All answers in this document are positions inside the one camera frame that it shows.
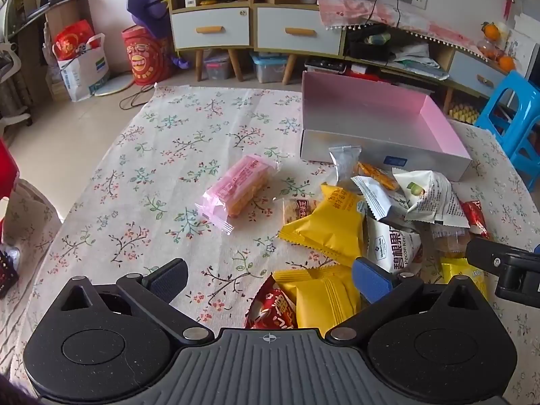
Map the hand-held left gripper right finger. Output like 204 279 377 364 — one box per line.
327 257 490 349

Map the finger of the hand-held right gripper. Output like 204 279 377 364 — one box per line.
466 236 540 300

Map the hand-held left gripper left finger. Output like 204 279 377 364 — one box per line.
51 259 215 349

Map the white striped nut packet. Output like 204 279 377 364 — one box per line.
366 215 423 275

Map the yellow snack packet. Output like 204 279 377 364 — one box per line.
272 264 361 330
278 183 366 266

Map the yellow packet blue print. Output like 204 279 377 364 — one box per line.
441 257 486 300

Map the red foil snack packet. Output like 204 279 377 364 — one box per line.
245 274 298 330
461 200 491 240

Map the clear cracker packet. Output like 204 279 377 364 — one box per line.
430 224 470 259

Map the white grey snack packet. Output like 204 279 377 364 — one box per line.
351 176 412 222

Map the clear biscuit packet red label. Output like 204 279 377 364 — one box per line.
282 197 317 225

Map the white packet green print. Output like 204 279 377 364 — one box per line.
392 169 470 228

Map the orange and silver snack packet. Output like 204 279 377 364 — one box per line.
358 161 399 190

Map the pink cake packet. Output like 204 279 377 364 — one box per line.
195 155 281 236

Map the grey translucent small packet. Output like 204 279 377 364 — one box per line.
329 145 362 186

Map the pink cardboard box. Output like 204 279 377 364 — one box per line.
300 71 472 182

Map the floral tablecloth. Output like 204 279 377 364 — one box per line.
0 83 540 405

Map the black patterned pouch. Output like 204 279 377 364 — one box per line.
0 248 20 300

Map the yellow egg tray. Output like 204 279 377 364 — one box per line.
448 103 482 124

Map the blue plastic stool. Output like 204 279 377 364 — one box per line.
475 71 540 195

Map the red plastic stool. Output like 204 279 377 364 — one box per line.
0 137 22 224

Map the low wooden cabinet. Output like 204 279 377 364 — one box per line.
343 29 509 112

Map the round white board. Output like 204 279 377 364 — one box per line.
93 72 136 97

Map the small clear storage box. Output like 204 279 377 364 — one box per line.
204 53 233 81

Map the white bin with black device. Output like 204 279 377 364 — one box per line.
304 57 347 77

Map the white paper bag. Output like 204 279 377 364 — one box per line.
57 33 111 102

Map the stack of papers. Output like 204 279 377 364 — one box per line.
388 42 450 81

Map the red printed gift drum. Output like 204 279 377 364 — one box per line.
121 25 173 87

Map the clear storage box blue lid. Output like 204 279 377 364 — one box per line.
252 53 290 84

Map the black bag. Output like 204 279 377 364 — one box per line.
346 25 391 62

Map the white cardboard box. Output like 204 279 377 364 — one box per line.
514 12 540 34

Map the tall wooden shelf cabinet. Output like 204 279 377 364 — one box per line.
164 0 255 83

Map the red plastic bag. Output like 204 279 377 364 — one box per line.
54 20 96 60

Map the white office chair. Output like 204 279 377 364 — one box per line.
0 0 34 127

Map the wooden drawer cabinet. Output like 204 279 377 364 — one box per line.
252 3 347 86

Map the pink tasselled cloth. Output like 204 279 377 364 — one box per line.
316 0 503 57

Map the wooden desk shelf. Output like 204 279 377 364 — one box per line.
0 0 89 89

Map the black floor cable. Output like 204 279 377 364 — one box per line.
119 84 158 110

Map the black power cable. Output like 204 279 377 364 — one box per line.
365 0 401 28

